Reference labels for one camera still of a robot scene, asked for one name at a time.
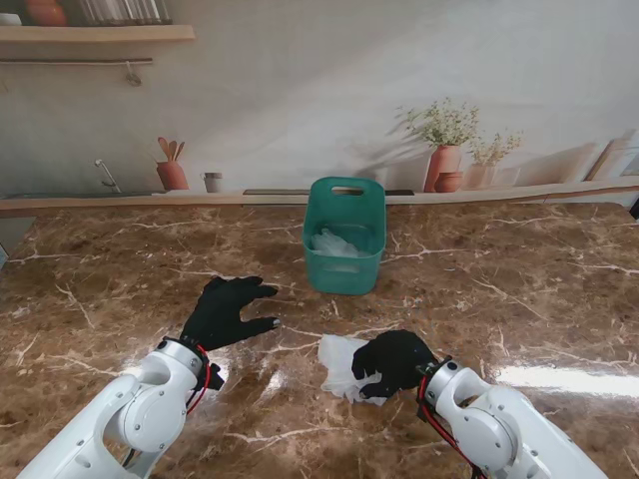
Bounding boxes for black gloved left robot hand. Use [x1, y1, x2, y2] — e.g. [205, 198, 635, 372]
[180, 276, 281, 353]

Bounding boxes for red black right arm cables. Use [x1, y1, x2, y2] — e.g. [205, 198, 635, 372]
[416, 376, 478, 479]

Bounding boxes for red black arm cables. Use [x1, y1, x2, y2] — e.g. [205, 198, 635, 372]
[123, 343, 212, 470]
[416, 376, 478, 479]

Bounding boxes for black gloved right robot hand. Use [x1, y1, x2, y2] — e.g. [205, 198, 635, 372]
[351, 328, 440, 399]

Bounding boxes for green plastic basket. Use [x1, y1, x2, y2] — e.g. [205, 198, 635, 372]
[303, 177, 388, 296]

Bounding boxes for red black left arm cables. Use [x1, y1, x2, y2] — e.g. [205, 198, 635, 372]
[123, 343, 212, 470]

